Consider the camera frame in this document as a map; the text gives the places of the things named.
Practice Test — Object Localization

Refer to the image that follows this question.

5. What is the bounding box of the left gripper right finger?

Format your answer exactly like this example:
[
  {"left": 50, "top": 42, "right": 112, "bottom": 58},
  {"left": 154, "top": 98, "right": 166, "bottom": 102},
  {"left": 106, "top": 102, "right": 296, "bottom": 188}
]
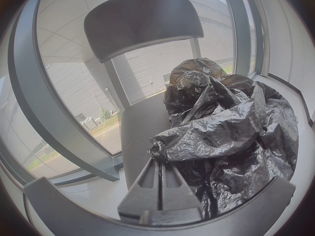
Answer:
[{"left": 161, "top": 162, "right": 203, "bottom": 212}]

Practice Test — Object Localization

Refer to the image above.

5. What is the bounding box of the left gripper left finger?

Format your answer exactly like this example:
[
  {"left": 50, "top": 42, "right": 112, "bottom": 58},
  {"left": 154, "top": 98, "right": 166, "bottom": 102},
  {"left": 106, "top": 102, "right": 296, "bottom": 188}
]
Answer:
[{"left": 118, "top": 158, "right": 161, "bottom": 218}]

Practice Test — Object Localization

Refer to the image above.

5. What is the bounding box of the black plastic bag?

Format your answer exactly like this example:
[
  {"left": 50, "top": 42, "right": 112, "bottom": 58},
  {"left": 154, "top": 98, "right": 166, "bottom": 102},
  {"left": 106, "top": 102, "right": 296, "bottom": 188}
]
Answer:
[{"left": 148, "top": 58, "right": 299, "bottom": 218}]

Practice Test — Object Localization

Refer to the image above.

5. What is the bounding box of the dark grey chair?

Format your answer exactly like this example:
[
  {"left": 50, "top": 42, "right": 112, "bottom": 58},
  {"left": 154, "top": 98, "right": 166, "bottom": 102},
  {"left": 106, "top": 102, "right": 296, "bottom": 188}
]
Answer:
[{"left": 84, "top": 0, "right": 299, "bottom": 192}]

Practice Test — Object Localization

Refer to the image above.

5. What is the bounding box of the window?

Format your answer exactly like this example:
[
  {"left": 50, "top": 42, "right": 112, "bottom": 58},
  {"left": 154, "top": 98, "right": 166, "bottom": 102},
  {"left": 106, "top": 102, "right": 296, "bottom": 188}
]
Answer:
[{"left": 0, "top": 0, "right": 271, "bottom": 181}]

